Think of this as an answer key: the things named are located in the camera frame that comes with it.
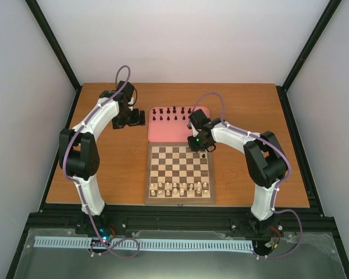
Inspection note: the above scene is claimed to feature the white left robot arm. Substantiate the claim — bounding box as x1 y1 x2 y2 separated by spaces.
59 81 145 234

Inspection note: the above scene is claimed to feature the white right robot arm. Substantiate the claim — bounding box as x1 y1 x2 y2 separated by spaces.
187 109 292 221

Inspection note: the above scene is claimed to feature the wooden chess board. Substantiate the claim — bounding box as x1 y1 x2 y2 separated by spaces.
144 142 216 206

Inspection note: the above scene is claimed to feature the pink plastic tray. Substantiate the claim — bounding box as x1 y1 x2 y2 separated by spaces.
148 106 193 143

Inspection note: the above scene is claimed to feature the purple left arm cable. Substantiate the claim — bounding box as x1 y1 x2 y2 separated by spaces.
62 65 141 259

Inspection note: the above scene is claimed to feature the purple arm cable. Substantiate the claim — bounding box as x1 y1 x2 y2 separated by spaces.
191 92 304 260
62 65 141 259

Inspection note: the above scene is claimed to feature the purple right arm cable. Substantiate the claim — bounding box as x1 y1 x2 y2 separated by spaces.
191 92 304 260

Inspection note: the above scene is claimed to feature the black left frame post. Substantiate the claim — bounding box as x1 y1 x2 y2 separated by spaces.
24 0 82 91

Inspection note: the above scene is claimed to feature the black frame post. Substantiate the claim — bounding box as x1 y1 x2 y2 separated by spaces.
24 0 82 91
281 0 344 90

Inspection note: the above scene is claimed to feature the light blue cable duct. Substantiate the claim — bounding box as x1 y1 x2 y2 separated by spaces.
33 236 254 253

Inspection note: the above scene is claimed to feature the black front frame rail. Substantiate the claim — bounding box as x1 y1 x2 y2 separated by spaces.
24 204 339 238

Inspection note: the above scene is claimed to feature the black right frame post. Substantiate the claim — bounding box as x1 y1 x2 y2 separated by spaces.
281 0 344 90

